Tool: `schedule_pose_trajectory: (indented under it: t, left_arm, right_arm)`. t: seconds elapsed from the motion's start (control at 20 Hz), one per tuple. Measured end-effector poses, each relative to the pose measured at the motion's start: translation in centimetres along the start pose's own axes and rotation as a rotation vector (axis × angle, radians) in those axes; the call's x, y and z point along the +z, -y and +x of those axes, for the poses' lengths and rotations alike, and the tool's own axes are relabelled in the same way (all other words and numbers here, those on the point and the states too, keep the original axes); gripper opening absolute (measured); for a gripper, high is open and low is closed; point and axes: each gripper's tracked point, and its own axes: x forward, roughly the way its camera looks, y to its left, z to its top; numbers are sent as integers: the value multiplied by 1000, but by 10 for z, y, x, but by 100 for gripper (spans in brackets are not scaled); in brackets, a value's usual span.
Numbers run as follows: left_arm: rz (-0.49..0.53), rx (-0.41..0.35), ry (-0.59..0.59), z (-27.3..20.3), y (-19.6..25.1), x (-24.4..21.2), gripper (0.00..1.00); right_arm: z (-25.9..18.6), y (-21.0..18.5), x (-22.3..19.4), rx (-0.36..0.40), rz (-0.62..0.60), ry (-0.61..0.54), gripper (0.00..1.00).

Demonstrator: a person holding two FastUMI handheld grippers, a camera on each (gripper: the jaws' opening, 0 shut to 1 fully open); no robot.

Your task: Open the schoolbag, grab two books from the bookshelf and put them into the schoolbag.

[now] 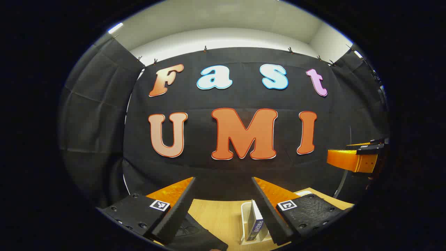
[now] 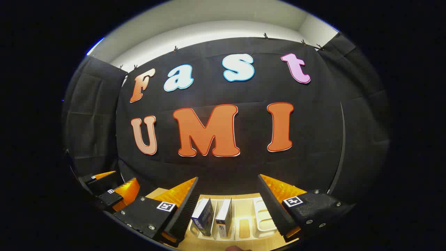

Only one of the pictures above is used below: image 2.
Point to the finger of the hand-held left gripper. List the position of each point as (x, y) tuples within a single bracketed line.
[(92, 183), (109, 199)]

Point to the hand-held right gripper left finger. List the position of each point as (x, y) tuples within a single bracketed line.
[(184, 212)]

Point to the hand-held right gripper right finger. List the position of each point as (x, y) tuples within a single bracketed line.
[(271, 205)]

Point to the blue book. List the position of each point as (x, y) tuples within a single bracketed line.
[(202, 216)]

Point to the white bookshelf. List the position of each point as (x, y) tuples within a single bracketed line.
[(247, 219)]

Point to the grey book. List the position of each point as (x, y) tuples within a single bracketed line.
[(224, 218)]

